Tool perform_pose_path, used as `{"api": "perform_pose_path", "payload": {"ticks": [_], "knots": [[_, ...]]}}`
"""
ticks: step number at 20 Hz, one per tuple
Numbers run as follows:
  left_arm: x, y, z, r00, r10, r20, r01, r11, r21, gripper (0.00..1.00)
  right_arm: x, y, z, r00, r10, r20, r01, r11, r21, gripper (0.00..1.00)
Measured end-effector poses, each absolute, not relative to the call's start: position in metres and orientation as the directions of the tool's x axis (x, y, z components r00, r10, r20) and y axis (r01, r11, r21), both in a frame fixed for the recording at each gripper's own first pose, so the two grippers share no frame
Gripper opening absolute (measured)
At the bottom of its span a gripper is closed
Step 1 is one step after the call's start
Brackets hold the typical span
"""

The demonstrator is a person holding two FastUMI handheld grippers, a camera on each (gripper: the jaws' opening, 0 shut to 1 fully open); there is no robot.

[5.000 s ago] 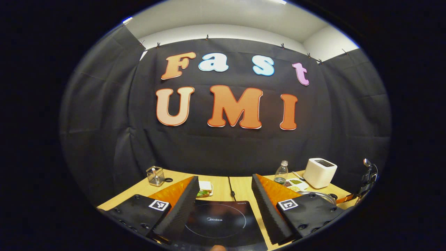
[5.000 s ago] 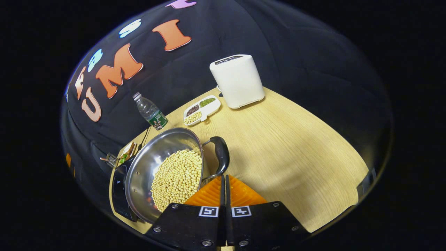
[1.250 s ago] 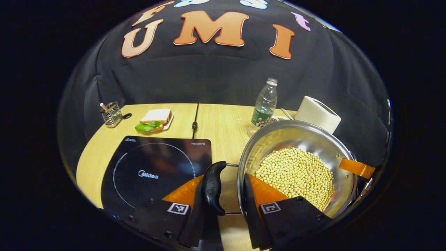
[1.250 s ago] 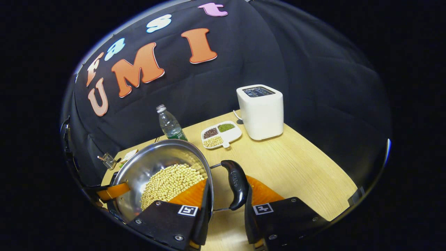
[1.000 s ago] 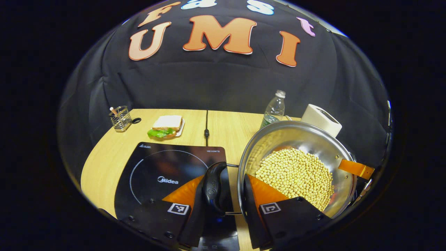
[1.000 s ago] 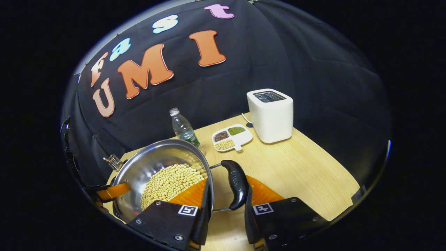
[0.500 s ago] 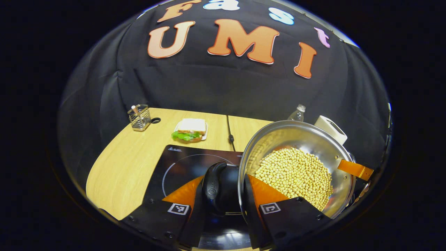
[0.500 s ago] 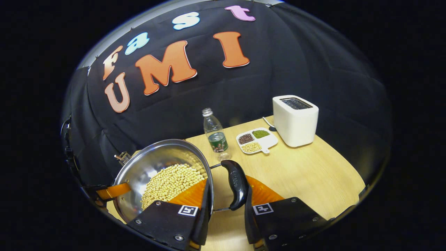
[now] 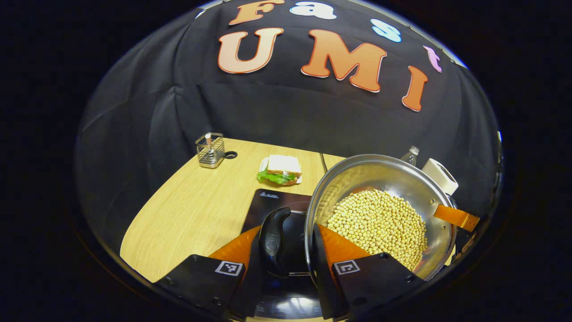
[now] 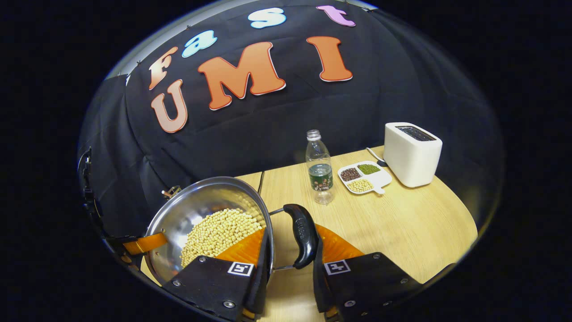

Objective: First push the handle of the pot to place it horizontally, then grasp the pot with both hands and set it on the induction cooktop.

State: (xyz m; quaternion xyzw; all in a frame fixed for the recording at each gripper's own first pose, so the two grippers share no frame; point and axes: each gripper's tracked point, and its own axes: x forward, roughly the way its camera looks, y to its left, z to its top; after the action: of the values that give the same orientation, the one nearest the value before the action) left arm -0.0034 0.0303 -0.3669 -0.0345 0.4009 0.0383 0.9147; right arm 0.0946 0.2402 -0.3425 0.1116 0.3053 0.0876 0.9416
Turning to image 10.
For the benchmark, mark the pile of red beans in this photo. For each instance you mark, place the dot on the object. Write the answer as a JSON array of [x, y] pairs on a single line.
[[350, 174]]

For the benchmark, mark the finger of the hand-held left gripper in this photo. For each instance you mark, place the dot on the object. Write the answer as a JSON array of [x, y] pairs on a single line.
[[145, 243]]

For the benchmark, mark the black backdrop cloth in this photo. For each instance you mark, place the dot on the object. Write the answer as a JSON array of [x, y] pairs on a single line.
[[268, 120]]

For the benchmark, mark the white divided plate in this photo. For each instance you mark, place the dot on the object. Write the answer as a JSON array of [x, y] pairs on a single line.
[[382, 178]]

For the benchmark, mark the large heap of soybeans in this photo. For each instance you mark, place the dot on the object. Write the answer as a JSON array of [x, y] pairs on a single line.
[[214, 237]]

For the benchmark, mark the clear plastic water bottle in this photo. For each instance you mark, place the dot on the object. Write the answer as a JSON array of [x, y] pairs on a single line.
[[320, 174]]

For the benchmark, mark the pile of green beans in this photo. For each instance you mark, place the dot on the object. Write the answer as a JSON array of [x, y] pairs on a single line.
[[368, 168]]

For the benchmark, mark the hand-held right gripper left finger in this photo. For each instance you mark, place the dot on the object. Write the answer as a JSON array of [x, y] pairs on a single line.
[[261, 286]]

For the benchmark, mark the small soybean portion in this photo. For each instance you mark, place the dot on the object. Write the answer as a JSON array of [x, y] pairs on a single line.
[[360, 185]]

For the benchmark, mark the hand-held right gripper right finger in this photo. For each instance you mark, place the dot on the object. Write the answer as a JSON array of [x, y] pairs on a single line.
[[318, 286]]

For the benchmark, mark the white toaster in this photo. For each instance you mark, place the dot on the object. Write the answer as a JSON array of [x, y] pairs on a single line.
[[411, 156]]

